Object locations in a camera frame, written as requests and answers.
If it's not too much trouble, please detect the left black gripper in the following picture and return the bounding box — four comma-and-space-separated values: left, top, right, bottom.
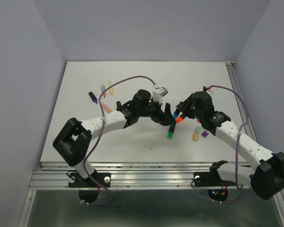
138, 97, 176, 126

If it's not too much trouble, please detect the mint highlighter cap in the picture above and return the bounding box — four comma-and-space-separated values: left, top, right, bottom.
195, 126, 202, 134

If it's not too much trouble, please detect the gold highlighter cap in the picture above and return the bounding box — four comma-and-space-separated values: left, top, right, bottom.
192, 133, 199, 141

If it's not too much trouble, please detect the purple highlighter cap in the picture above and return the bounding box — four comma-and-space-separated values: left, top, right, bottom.
202, 131, 209, 138

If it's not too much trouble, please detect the gold pastel highlighter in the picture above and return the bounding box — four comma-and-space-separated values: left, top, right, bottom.
101, 103, 112, 113

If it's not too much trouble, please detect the yellow pastel highlighter body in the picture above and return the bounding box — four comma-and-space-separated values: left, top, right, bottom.
107, 81, 114, 95

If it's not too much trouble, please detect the peach pastel highlighter body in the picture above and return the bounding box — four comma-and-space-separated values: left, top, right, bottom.
100, 84, 107, 97

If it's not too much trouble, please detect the purple black highlighter body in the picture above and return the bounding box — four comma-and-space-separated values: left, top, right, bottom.
89, 91, 98, 104

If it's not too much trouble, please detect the blue black highlighter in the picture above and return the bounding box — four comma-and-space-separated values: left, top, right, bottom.
173, 113, 179, 119

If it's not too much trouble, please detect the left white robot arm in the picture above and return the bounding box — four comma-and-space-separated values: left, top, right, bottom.
53, 87, 176, 186

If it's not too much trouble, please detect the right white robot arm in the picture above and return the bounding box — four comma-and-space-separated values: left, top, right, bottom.
177, 91, 284, 200

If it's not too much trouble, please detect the orange black highlighter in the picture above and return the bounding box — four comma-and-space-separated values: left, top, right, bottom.
176, 116, 183, 123

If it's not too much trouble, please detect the green black highlighter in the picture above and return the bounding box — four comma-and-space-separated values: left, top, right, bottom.
167, 124, 176, 139

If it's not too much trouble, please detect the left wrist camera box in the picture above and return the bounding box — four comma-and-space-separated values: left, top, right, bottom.
152, 84, 168, 104

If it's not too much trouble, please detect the aluminium right side rail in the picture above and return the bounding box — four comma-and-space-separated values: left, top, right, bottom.
225, 61, 257, 142

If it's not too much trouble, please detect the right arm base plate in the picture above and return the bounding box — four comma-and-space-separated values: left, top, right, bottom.
192, 172, 235, 187

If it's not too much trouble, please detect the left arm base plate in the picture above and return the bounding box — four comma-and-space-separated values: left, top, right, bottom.
66, 171, 111, 188

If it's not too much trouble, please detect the aluminium front rail frame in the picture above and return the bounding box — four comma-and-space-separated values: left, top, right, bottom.
19, 163, 284, 227

